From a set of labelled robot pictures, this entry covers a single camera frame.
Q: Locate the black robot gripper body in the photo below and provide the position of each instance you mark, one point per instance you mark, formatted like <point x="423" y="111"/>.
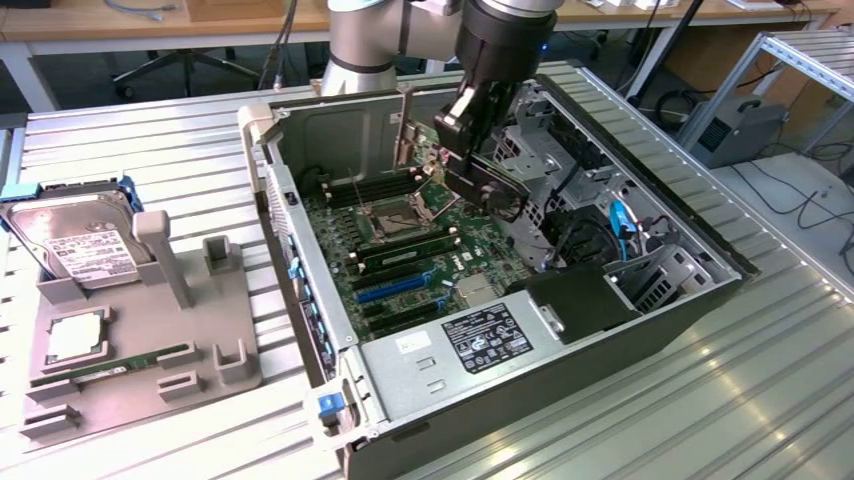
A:
<point x="507" y="45"/>

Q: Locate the graphics card with black fan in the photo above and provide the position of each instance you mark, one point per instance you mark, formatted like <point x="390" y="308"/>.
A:
<point x="496" y="195"/>

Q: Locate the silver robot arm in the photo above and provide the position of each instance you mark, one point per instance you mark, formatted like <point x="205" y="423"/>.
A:
<point x="360" y="40"/>

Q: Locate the silver drive cage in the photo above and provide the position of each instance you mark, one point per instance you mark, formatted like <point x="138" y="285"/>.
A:
<point x="543" y="162"/>

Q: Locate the black office chair base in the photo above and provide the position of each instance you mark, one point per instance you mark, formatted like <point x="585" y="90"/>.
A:
<point x="580" y="40"/>
<point x="186" y="60"/>

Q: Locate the metal socket cover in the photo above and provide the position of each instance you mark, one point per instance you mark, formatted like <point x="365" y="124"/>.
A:
<point x="433" y="202"/>

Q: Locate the black RAM slot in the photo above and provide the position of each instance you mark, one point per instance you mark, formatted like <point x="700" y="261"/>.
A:
<point x="400" y="242"/>
<point x="362" y="181"/>
<point x="369" y="195"/>

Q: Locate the thin metal locking lever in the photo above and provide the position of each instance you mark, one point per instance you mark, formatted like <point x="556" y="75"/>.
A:
<point x="358" y="190"/>

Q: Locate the CPU socket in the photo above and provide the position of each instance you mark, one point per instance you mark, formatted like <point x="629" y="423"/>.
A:
<point x="393" y="220"/>

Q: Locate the green motherboard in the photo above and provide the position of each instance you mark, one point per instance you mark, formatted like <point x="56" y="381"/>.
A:
<point x="480" y="240"/>

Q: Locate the black slanted pole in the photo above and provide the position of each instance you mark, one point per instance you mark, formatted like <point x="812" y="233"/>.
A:
<point x="668" y="42"/>

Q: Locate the RAM stick with grey label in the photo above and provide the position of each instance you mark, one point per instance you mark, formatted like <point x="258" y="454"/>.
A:
<point x="406" y="256"/>

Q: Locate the black expansion slot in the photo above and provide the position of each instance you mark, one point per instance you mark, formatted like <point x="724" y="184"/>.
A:
<point x="386" y="281"/>
<point x="400" y="312"/>
<point x="406" y="325"/>

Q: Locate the silver chipset heatsink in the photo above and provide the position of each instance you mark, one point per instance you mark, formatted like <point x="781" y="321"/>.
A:
<point x="476" y="290"/>

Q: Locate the wooden desk white legs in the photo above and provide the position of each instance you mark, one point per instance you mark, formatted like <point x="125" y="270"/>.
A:
<point x="733" y="15"/>
<point x="100" y="25"/>

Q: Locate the grey equipment box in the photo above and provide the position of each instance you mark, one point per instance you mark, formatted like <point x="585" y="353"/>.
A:
<point x="740" y="135"/>

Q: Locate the blue expansion slot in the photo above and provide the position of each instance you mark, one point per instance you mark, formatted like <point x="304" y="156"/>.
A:
<point x="393" y="294"/>

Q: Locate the brown wooden box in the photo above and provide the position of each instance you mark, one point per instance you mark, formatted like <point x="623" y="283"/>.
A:
<point x="233" y="10"/>

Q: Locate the silver disk bay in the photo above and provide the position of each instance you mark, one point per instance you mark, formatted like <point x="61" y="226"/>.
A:
<point x="660" y="287"/>

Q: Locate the grey power supply unit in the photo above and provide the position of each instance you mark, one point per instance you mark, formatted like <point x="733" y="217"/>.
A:
<point x="413" y="375"/>

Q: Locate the blue case latch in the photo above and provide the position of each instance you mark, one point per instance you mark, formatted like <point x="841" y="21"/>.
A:
<point x="328" y="405"/>

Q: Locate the silver hard disk drive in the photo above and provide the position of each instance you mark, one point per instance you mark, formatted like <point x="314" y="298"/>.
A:
<point x="86" y="240"/>

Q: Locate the black open PC case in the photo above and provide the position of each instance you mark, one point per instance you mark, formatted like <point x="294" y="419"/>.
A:
<point x="533" y="440"/>

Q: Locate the grey plastic parts rack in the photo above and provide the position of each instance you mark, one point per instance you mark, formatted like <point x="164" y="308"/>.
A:
<point x="133" y="350"/>

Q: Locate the silver CPU chip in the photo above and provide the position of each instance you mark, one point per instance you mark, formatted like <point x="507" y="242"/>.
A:
<point x="76" y="337"/>

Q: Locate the green RAM stick white label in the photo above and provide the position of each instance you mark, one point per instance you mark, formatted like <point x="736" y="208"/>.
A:
<point x="100" y="372"/>

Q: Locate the black intrusion switch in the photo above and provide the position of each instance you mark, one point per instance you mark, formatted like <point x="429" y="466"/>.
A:
<point x="290" y="198"/>

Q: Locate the aluminium slat table frame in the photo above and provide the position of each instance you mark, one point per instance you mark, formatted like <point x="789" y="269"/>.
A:
<point x="820" y="55"/>

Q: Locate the blue disk carrier bracket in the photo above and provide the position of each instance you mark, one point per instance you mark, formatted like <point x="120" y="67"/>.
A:
<point x="129" y="192"/>

